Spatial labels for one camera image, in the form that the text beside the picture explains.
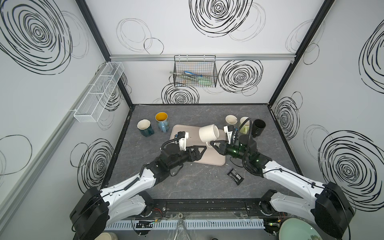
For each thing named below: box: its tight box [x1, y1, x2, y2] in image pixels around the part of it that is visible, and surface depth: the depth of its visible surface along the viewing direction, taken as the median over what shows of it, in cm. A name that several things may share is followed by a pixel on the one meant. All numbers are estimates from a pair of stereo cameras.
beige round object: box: [94, 232, 118, 240], surface depth 62 cm
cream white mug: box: [198, 124, 220, 148], surface depth 77 cm
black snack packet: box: [227, 168, 245, 186], surface depth 84 cm
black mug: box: [251, 119, 266, 138], surface depth 99 cm
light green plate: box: [278, 217, 323, 240], surface depth 68 cm
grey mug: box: [225, 114, 238, 125], surface depth 102 cm
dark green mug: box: [136, 119, 155, 138], surface depth 98 cm
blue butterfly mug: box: [155, 111, 170, 133], surface depth 101 cm
